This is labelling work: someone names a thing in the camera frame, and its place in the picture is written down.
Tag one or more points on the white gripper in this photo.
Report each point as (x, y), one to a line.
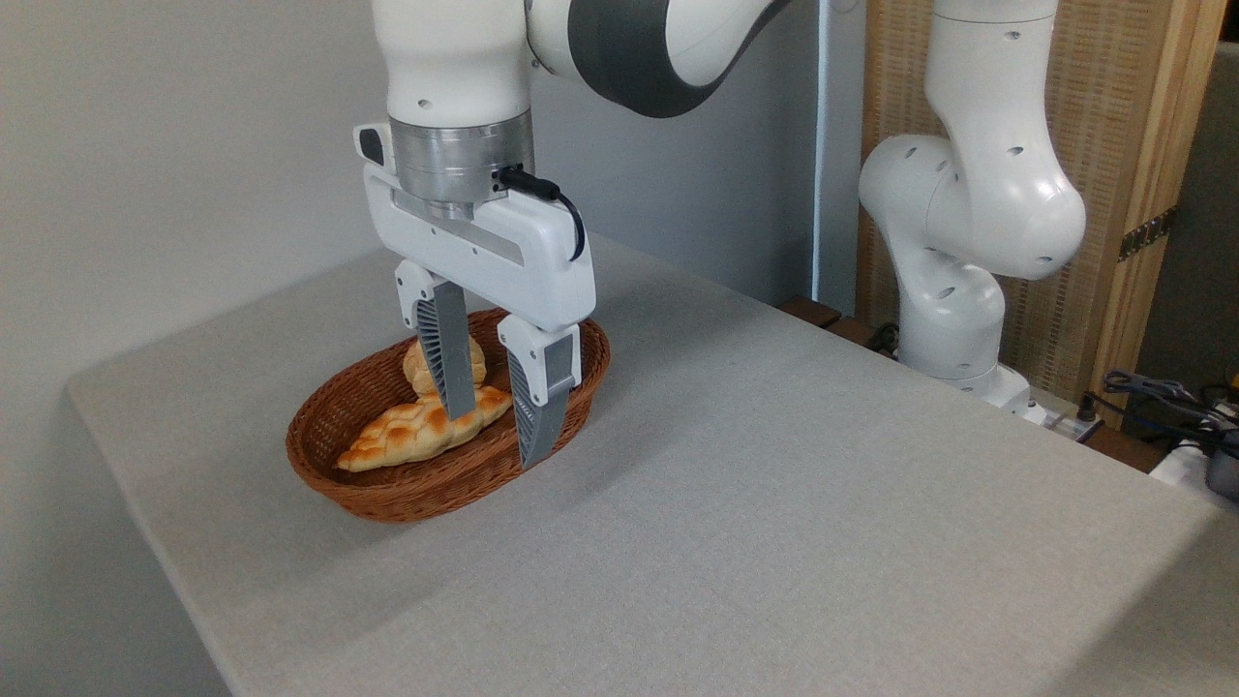
(484, 257)

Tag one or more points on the round knotted bread roll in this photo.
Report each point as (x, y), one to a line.
(419, 368)

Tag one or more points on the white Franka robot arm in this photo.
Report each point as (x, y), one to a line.
(978, 194)

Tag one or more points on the braided bread loaf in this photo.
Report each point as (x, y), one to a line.
(407, 436)

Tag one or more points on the brown wicker basket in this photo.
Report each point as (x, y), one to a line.
(387, 489)

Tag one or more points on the dark wooden plank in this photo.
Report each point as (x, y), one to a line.
(823, 315)

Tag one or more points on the white vertical pole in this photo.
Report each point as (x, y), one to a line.
(823, 145)

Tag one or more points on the white power strip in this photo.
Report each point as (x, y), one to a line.
(1060, 416)

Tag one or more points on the wooden rattan screen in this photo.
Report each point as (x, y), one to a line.
(1113, 116)

